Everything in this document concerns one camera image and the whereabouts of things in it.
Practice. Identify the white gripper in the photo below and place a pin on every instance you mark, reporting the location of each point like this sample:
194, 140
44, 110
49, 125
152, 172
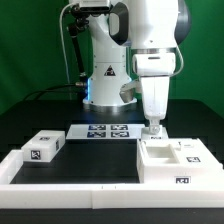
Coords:
154, 71

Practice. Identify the white cabinet top box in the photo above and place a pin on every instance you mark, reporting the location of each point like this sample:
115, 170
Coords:
44, 146

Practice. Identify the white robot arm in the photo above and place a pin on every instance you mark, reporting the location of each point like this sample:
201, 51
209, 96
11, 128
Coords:
135, 46

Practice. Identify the white base tag plate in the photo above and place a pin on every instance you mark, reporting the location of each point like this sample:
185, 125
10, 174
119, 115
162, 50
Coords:
104, 131

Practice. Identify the white cabinet body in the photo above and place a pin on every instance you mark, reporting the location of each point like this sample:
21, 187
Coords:
176, 161

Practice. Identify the white U-shaped obstacle fence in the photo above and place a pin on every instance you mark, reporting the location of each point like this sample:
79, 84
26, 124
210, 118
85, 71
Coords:
100, 196

